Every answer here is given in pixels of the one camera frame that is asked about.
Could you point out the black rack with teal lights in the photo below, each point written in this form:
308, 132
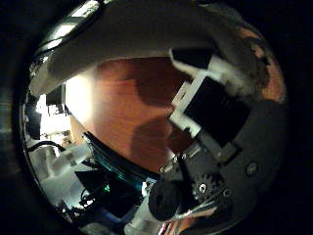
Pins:
114, 169

